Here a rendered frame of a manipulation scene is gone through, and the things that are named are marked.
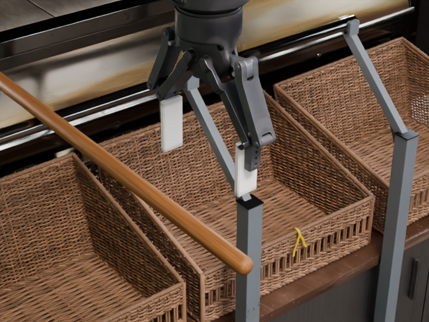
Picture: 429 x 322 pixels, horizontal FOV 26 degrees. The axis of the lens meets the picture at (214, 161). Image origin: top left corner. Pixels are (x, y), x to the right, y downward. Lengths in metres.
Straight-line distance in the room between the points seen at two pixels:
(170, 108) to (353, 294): 1.42
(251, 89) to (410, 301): 1.76
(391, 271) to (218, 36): 1.51
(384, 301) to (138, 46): 0.92
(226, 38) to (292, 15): 1.68
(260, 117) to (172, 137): 0.18
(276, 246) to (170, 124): 1.12
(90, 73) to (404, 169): 0.80
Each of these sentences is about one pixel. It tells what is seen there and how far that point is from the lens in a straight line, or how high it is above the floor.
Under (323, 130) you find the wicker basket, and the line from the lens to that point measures 2.56.
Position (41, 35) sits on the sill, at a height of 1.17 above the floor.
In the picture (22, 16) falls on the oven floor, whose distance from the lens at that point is 2.31.
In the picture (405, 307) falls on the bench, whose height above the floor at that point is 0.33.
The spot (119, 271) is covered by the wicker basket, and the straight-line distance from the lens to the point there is 2.36.
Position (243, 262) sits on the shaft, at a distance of 1.37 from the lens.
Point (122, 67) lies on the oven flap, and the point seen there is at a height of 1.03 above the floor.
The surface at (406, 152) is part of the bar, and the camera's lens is 2.25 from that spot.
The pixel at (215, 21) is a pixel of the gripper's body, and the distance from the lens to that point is 1.00.
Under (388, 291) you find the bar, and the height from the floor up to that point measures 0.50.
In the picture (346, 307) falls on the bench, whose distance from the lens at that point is 2.49.
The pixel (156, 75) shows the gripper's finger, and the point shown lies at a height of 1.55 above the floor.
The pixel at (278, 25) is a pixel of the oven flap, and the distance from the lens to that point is 2.65.
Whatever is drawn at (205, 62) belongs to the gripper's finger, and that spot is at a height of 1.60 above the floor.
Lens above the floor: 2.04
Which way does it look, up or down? 31 degrees down
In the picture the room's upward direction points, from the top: straight up
